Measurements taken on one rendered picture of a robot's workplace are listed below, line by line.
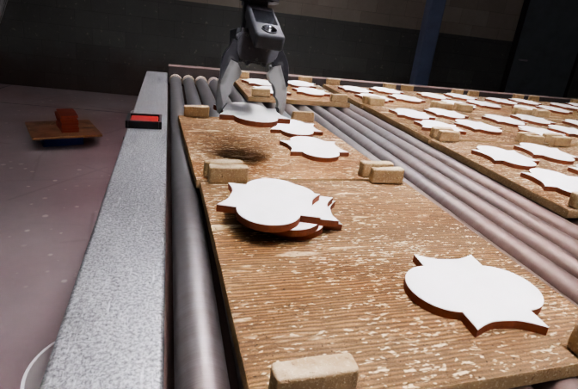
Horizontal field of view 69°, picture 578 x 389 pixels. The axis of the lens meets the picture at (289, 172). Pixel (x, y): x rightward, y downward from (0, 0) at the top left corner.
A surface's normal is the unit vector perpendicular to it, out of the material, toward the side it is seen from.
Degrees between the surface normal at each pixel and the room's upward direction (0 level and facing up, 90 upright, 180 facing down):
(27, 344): 0
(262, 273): 0
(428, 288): 0
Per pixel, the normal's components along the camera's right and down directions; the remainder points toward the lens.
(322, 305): 0.11, -0.94
